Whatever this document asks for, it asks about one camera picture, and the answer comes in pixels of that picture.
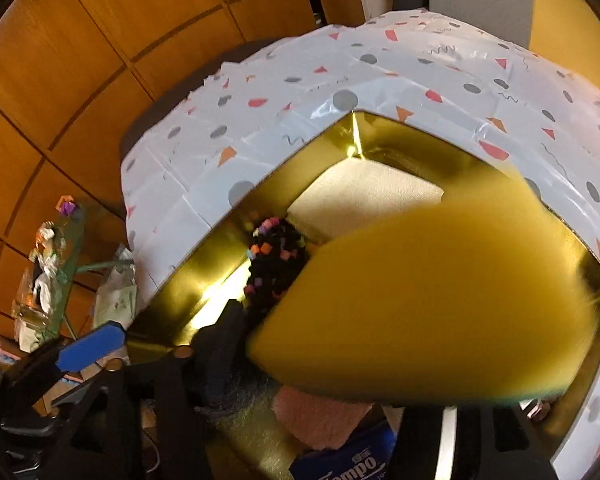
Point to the cluttered glass side table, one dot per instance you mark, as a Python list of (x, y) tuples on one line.
[(50, 270)]

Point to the black wig with coloured beads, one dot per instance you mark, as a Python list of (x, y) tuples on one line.
[(275, 270)]

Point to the gold rectangular box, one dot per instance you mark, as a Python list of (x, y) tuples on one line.
[(405, 140)]

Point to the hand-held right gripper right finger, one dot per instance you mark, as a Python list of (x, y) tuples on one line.
[(415, 442)]

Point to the green and yellow scouring sponge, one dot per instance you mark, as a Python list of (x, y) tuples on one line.
[(430, 300)]

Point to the white plastic bag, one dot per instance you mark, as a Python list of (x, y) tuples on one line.
[(115, 292)]

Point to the grey yellow blue chair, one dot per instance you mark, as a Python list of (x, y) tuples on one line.
[(480, 0)]

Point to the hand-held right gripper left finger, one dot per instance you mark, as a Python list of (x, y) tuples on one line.
[(220, 355)]

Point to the beige woven cloth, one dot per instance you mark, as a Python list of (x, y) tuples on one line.
[(365, 195)]

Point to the wooden wardrobe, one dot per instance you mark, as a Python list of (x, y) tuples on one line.
[(105, 35)]

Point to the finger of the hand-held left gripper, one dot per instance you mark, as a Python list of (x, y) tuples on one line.
[(90, 346)]

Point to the blue tissue packet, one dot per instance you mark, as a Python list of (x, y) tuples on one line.
[(345, 460)]

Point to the pink fluffy cloth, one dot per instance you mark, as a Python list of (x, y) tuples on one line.
[(320, 417)]

